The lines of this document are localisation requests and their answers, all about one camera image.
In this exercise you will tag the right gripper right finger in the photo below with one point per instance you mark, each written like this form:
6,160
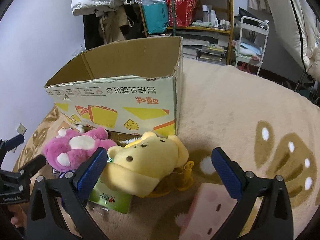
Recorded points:
274,219

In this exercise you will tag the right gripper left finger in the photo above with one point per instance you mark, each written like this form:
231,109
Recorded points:
57,208

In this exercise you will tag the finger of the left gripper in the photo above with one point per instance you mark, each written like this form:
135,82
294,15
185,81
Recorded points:
8,145
32,167

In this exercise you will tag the pink bear plush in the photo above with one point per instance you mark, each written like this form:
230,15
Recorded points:
70,148

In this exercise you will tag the green tissue pack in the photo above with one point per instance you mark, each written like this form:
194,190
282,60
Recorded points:
109,199

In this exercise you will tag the pink cube plush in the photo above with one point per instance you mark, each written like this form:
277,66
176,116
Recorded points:
210,208

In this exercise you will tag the yellow bear plush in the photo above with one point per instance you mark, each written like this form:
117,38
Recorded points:
149,167

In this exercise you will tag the printed cardboard box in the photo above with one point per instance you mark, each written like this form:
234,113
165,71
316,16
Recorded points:
130,87

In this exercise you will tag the beige hanging coat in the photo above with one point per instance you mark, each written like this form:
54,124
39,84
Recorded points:
114,25

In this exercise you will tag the white utility cart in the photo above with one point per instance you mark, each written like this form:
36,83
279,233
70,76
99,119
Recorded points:
249,48

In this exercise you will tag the teal bag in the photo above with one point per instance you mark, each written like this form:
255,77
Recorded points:
156,15

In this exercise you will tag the cream folded mattress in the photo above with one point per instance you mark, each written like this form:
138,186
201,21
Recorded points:
298,29

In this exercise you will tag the wooden shelf unit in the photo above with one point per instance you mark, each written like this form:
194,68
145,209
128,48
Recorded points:
209,37

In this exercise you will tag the red patterned bag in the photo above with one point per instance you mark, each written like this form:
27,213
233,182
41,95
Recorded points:
185,11

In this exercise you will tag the green vertical pole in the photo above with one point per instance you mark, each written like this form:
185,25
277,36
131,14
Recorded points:
173,17

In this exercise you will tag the white wall socket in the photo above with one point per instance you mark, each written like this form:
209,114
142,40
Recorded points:
21,129

